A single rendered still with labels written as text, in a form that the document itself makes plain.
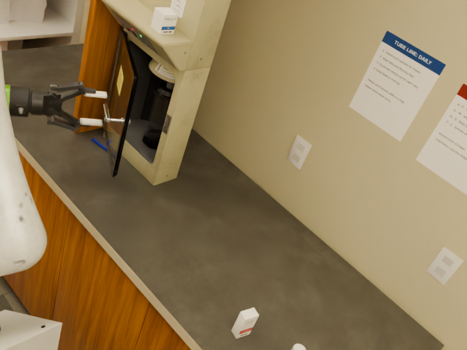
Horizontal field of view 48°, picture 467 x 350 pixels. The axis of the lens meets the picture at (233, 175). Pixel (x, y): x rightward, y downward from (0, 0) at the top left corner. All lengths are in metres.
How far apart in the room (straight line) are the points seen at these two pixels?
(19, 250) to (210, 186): 1.01
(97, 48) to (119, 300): 0.86
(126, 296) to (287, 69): 0.96
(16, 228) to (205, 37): 0.83
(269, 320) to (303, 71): 0.86
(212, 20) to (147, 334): 0.99
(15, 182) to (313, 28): 1.12
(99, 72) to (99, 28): 0.18
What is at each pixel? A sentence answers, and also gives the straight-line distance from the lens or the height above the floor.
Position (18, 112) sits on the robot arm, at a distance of 1.71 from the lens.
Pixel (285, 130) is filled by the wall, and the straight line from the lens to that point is 1.98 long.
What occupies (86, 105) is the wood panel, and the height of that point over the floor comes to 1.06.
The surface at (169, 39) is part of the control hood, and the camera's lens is 1.59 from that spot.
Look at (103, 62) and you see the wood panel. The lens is 1.97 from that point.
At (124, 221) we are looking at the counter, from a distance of 1.75.
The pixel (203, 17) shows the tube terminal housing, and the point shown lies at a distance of 1.60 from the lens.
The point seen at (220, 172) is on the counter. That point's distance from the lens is 2.08.
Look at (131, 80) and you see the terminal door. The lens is 1.63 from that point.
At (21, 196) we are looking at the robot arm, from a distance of 1.16.
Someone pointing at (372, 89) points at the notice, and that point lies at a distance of 1.76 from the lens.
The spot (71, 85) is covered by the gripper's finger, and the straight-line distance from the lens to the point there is 1.71.
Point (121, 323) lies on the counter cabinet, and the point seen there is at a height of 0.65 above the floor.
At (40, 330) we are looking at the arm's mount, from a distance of 1.18.
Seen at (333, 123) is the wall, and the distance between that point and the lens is 1.86.
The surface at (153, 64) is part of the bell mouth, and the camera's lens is 1.82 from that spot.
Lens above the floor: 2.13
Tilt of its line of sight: 35 degrees down
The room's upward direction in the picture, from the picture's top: 21 degrees clockwise
